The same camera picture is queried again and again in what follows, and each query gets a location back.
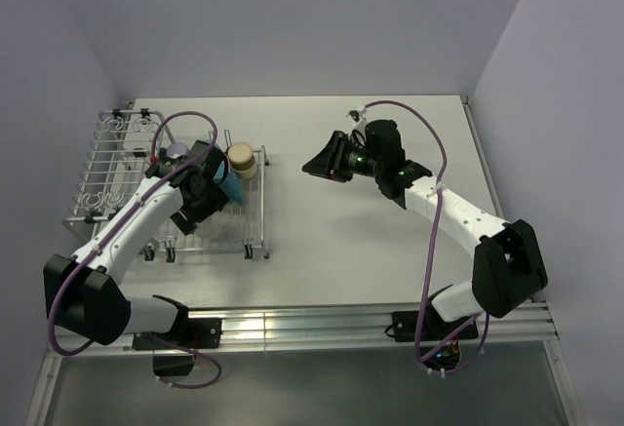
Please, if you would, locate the white mug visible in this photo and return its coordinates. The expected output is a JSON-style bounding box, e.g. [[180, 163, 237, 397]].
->
[[194, 212, 233, 242]]

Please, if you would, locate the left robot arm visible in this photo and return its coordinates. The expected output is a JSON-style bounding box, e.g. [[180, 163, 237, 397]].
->
[[43, 140, 229, 348]]

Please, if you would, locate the aluminium rail frame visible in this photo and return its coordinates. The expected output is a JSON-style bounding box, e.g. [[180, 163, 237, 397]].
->
[[27, 97, 586, 425]]

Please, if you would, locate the steel cup brown base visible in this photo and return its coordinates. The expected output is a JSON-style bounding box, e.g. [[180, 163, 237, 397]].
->
[[227, 142, 258, 180]]

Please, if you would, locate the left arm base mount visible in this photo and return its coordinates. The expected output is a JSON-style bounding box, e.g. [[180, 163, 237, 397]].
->
[[132, 295, 223, 390]]

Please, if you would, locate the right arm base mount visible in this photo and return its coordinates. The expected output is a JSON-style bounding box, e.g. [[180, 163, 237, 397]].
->
[[384, 309, 479, 377]]

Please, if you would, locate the lilac cup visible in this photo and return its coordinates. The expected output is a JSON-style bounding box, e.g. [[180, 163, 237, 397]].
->
[[167, 141, 189, 158]]

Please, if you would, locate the blue mug with handle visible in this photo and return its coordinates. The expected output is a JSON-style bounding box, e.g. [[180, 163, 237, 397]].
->
[[214, 160, 244, 205]]

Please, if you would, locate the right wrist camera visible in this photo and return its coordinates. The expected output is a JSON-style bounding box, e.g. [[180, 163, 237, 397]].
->
[[347, 105, 368, 136]]

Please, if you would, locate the metal wire dish rack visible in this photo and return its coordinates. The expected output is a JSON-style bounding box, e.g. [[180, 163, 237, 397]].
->
[[62, 108, 270, 263]]

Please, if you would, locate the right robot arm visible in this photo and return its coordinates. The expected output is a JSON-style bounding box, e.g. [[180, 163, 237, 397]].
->
[[302, 120, 548, 338]]

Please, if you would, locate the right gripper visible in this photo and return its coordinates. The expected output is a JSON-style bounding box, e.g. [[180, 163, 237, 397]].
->
[[301, 131, 382, 183]]

